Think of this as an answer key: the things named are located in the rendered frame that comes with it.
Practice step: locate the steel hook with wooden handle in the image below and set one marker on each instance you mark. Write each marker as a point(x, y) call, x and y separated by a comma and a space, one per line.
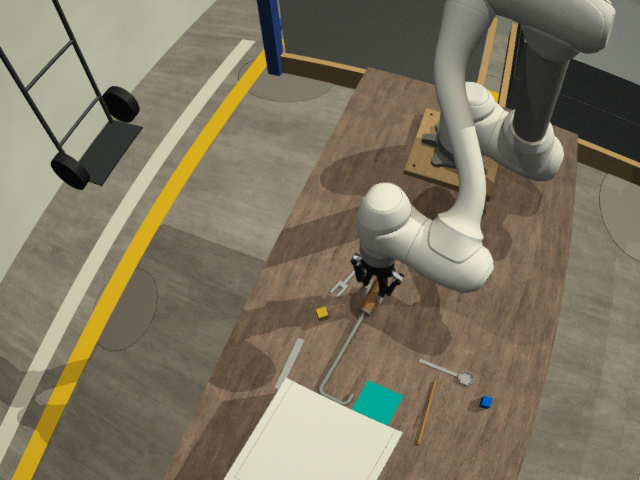
point(365, 310)

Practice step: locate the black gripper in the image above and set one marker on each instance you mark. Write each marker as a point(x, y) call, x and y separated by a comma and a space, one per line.
point(359, 266)

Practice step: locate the teal square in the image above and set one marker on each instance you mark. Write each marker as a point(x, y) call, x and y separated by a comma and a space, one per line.
point(377, 402)

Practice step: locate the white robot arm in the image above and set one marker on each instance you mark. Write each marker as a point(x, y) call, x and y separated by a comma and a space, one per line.
point(448, 250)

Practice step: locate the grey flat bar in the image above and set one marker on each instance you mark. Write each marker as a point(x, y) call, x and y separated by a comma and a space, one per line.
point(291, 359)

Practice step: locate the grey metal spoon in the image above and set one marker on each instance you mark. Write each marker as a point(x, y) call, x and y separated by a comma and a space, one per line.
point(465, 378)

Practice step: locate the blue cube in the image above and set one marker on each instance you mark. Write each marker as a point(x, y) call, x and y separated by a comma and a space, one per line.
point(485, 402)

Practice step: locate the grey wrench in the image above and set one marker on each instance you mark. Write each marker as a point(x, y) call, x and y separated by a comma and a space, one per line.
point(342, 284)

